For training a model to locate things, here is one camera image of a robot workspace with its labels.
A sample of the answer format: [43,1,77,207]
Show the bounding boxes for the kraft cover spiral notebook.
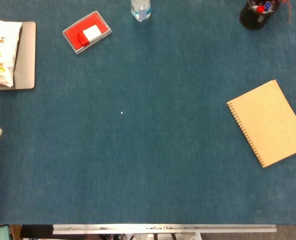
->
[226,79,296,169]

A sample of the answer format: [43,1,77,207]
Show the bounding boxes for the white snack bag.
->
[0,19,23,88]

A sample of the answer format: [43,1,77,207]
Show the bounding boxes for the grey tray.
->
[0,21,37,91]

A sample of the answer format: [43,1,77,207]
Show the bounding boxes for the red ink pad tray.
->
[62,10,113,55]

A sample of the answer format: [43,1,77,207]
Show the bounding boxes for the small red white box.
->
[76,24,102,48]

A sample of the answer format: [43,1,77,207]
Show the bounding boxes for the blue felt table cloth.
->
[0,0,296,225]

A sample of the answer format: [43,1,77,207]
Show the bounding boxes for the clear water bottle blue label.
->
[130,0,152,22]

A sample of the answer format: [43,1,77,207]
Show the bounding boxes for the black mesh pen holder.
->
[239,0,280,31]

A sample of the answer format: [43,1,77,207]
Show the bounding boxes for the aluminium table edge rail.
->
[52,224,278,235]

